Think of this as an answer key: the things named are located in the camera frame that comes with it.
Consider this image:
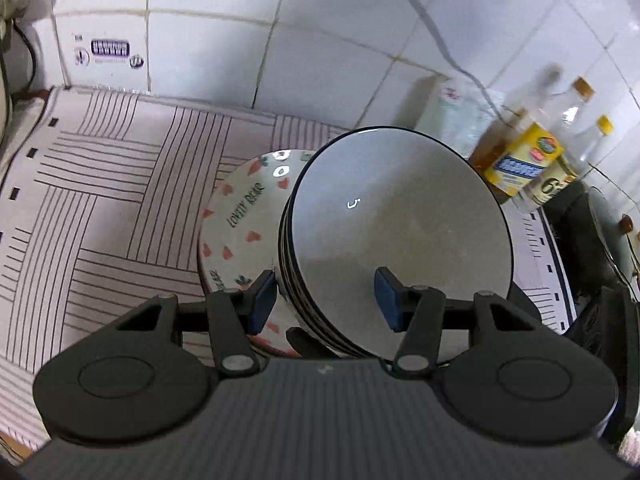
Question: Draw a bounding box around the black cable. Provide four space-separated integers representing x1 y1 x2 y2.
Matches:
0 19 40 97

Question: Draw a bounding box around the amber oil bottle yellow label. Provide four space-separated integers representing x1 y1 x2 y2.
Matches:
469 64 567 197

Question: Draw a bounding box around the white rabbit carrot plate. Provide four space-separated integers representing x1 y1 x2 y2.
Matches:
197 149 317 359

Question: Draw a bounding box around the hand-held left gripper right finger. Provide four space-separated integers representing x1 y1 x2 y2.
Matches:
374 266 543 380

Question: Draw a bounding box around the grey wall cable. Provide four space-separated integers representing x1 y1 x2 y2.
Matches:
372 0 503 108

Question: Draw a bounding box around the wall sticker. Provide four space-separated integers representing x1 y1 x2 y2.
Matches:
72 34 147 69

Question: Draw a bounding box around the clear bottle green label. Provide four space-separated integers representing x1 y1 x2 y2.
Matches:
512 77 597 214

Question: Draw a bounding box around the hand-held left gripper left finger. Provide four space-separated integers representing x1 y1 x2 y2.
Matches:
116 269 278 378

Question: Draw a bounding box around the white plastic packet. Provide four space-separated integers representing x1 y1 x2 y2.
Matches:
414 76 507 159

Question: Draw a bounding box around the small clear bottle yellow cap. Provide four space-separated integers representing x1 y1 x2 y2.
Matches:
574 115 614 173

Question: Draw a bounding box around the black stove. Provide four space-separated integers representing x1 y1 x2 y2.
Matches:
561 284 640 442

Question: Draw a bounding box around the striped table mat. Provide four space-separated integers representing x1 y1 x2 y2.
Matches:
0 85 577 453

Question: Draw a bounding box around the black pot with lid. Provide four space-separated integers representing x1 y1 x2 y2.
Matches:
542 180 640 303

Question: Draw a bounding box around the glass wok lid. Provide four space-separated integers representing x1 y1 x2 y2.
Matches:
587 185 640 283

